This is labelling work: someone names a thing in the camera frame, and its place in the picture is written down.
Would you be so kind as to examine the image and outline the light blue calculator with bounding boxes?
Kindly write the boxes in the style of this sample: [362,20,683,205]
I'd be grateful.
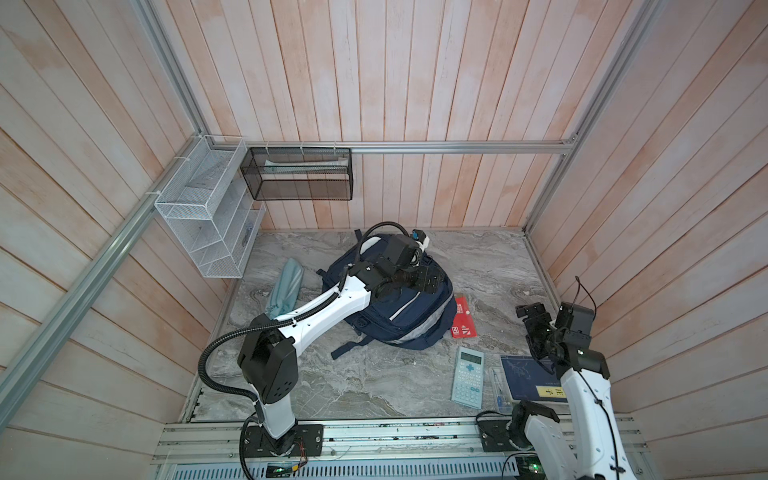
[451,347,485,409]

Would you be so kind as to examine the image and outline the black corrugated cable conduit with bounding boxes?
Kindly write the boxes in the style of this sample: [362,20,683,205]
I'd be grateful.
[197,220,410,480]

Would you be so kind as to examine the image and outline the white wire mesh shelf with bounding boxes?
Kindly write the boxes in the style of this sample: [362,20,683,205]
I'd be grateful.
[155,135,265,279]

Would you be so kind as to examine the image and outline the red small booklet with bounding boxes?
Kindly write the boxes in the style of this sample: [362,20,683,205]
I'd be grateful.
[451,297,477,339]

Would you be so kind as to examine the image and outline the navy blue student backpack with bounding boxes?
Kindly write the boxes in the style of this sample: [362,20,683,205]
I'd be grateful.
[317,230,456,360]

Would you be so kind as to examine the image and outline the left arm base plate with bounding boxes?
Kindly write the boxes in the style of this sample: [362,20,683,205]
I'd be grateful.
[239,424,324,458]

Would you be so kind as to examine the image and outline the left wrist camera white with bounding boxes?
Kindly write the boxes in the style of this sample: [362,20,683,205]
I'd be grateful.
[411,229,430,251]

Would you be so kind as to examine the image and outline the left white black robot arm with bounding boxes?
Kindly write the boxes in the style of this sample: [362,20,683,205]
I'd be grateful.
[237,230,456,442]

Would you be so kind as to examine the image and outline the light teal pencil pouch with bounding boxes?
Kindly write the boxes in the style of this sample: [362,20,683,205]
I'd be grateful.
[265,258,304,320]

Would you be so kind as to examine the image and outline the black mesh wall basket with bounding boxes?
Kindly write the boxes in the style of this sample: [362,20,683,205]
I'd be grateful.
[240,146,354,201]

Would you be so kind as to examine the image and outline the aluminium front rail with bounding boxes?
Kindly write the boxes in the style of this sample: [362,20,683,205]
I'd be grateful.
[149,416,652,480]

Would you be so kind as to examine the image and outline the blue notebook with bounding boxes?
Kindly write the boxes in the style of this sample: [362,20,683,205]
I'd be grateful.
[500,355,567,402]

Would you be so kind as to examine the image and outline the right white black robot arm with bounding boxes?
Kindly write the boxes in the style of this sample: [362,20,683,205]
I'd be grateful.
[507,302,635,479]

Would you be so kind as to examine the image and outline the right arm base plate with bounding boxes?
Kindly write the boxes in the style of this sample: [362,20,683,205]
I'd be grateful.
[477,417,520,453]

